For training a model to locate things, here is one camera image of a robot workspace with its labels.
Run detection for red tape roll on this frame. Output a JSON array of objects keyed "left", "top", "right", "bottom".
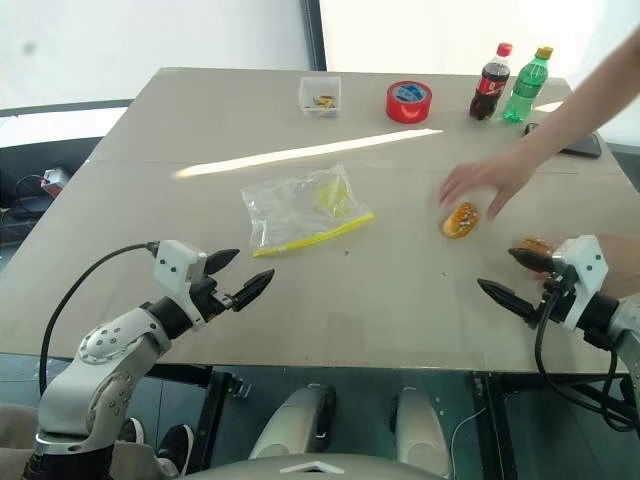
[{"left": 385, "top": 79, "right": 433, "bottom": 124}]

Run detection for clear yellow-sealed zip bag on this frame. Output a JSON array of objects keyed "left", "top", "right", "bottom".
[{"left": 240, "top": 163, "right": 376, "bottom": 260}]

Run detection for clear plastic box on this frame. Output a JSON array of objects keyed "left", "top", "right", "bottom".
[{"left": 298, "top": 75, "right": 343, "bottom": 120}]

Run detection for black shoe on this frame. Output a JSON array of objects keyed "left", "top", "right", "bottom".
[
  {"left": 119, "top": 417, "right": 146, "bottom": 446},
  {"left": 155, "top": 423, "right": 195, "bottom": 476}
]

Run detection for grey rounded robot leg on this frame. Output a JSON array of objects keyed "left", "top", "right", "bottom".
[
  {"left": 248, "top": 383, "right": 337, "bottom": 461},
  {"left": 395, "top": 385, "right": 454, "bottom": 479}
]

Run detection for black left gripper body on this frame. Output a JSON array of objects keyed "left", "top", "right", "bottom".
[{"left": 188, "top": 269, "right": 241, "bottom": 324}]

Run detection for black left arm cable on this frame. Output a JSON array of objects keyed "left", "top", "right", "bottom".
[{"left": 39, "top": 241, "right": 160, "bottom": 396}]

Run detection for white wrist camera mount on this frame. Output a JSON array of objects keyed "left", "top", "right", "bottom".
[
  {"left": 152, "top": 239, "right": 208, "bottom": 324},
  {"left": 549, "top": 235, "right": 609, "bottom": 331}
]

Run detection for red-capped cola bottle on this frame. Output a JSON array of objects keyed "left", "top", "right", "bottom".
[{"left": 468, "top": 42, "right": 514, "bottom": 122}]

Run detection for green soda bottle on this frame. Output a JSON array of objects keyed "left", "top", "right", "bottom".
[{"left": 501, "top": 46, "right": 554, "bottom": 124}]

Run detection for dark window post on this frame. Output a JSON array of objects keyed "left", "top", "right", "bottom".
[{"left": 303, "top": 0, "right": 329, "bottom": 72}]

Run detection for sesame bread bun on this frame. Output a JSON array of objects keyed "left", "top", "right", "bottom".
[
  {"left": 514, "top": 237, "right": 554, "bottom": 257},
  {"left": 440, "top": 201, "right": 482, "bottom": 240}
]

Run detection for black table frame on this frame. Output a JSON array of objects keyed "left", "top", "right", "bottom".
[{"left": 149, "top": 363, "right": 640, "bottom": 480}]

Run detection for thin white floor cable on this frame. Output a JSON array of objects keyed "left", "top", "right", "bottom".
[{"left": 449, "top": 405, "right": 489, "bottom": 464}]

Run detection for beige trousers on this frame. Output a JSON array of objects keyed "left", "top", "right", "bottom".
[{"left": 0, "top": 402, "right": 180, "bottom": 480}]

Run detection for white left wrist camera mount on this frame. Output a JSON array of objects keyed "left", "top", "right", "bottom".
[{"left": 152, "top": 239, "right": 208, "bottom": 324}]

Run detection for grey robot torso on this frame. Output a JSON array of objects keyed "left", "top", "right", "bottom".
[{"left": 187, "top": 452, "right": 446, "bottom": 480}]

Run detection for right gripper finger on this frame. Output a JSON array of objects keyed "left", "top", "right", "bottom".
[
  {"left": 508, "top": 246, "right": 556, "bottom": 274},
  {"left": 476, "top": 278, "right": 540, "bottom": 329}
]

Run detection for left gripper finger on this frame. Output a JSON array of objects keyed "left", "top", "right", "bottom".
[
  {"left": 206, "top": 248, "right": 242, "bottom": 275},
  {"left": 231, "top": 269, "right": 277, "bottom": 312}
]

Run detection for black smartphone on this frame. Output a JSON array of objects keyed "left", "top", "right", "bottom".
[{"left": 557, "top": 132, "right": 601, "bottom": 160}]

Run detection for person's bare hand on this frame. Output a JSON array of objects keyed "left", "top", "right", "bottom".
[
  {"left": 597, "top": 233, "right": 640, "bottom": 302},
  {"left": 438, "top": 142, "right": 540, "bottom": 223}
]

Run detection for small red-white device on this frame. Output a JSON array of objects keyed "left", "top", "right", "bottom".
[{"left": 42, "top": 167, "right": 69, "bottom": 196}]

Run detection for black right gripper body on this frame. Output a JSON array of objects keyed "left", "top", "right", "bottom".
[{"left": 533, "top": 264, "right": 577, "bottom": 327}]

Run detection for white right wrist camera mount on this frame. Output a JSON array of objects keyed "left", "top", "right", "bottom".
[{"left": 549, "top": 235, "right": 609, "bottom": 331}]

